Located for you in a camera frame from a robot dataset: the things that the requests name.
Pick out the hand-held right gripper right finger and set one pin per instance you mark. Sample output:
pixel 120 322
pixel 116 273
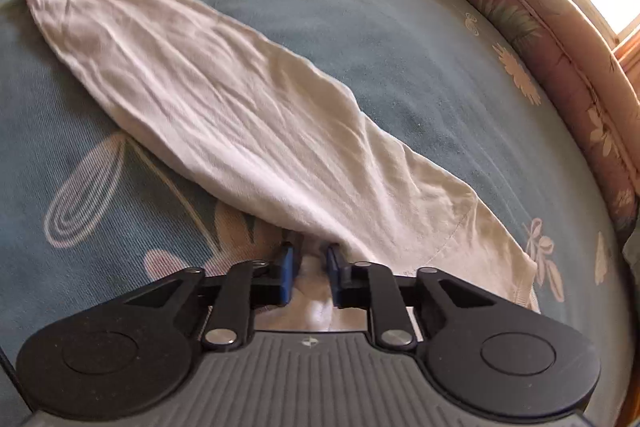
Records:
pixel 334 274

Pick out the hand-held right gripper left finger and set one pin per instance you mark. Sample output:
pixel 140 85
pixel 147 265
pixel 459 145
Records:
pixel 287 272

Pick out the white printed t-shirt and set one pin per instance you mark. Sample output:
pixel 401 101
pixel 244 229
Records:
pixel 225 107

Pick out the blue floral bed sheet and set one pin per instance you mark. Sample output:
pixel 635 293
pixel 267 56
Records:
pixel 400 32

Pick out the folded floral quilt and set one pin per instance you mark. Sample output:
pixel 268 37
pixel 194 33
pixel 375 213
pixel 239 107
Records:
pixel 550 32

